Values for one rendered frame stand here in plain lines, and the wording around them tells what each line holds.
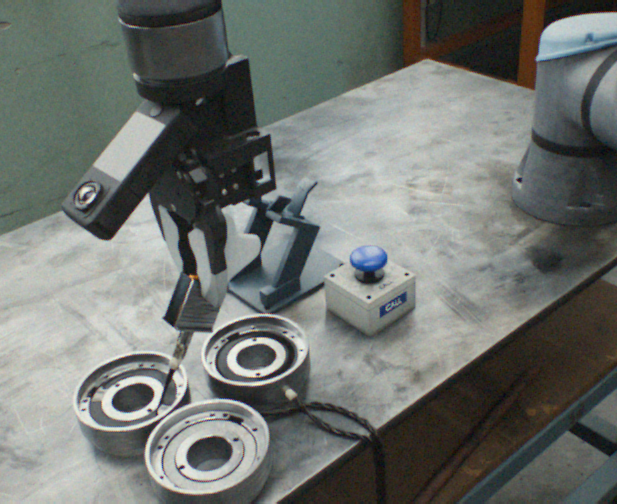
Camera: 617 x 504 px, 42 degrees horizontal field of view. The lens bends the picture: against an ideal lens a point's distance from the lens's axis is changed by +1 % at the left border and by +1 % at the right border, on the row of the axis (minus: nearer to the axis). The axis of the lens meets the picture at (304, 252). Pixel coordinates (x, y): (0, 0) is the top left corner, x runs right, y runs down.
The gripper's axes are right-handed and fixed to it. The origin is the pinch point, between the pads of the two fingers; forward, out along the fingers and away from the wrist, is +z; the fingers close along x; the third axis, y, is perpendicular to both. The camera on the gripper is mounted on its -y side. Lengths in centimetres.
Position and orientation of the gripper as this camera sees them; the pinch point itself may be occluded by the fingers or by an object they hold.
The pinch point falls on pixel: (199, 291)
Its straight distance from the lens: 71.4
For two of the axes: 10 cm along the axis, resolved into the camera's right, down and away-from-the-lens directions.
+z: 0.8, 8.3, 5.5
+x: -6.5, -3.8, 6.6
